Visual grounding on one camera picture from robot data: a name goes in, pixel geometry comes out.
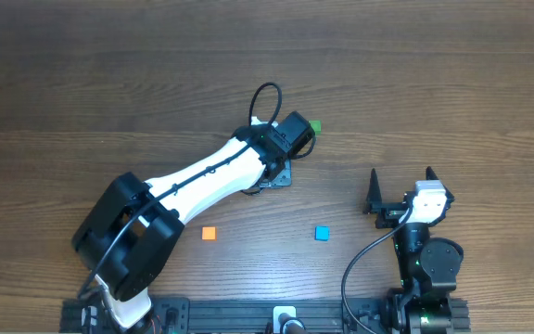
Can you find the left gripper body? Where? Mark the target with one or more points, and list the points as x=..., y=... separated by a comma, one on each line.
x=278, y=176

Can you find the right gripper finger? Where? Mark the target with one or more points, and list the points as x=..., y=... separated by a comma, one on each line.
x=374, y=190
x=432, y=174

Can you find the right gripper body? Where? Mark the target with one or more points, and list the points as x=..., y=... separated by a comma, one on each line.
x=390, y=213

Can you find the green cube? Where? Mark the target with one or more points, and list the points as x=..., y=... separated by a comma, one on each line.
x=316, y=126

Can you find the blue cube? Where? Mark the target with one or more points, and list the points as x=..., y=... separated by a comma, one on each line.
x=322, y=233

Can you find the orange cube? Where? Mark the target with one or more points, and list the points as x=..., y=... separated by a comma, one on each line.
x=208, y=233

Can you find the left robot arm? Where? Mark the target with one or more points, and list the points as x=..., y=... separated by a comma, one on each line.
x=202, y=185

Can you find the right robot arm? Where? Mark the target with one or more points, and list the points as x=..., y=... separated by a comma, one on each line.
x=429, y=264

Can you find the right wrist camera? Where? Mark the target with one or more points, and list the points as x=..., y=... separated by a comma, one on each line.
x=427, y=201

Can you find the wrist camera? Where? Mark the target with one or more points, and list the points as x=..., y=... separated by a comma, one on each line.
x=261, y=123
x=427, y=201

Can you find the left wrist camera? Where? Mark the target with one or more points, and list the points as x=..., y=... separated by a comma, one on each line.
x=261, y=123

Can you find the mounting rail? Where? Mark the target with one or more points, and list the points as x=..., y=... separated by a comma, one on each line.
x=239, y=315

